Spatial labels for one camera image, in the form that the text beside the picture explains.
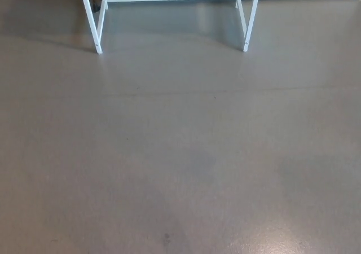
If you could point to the small black floor object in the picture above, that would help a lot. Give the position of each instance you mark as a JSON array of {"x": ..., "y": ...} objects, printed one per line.
[{"x": 96, "y": 6}]

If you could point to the white metal table leg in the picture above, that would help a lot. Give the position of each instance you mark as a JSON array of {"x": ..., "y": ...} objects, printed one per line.
[
  {"x": 98, "y": 46},
  {"x": 246, "y": 46}
]

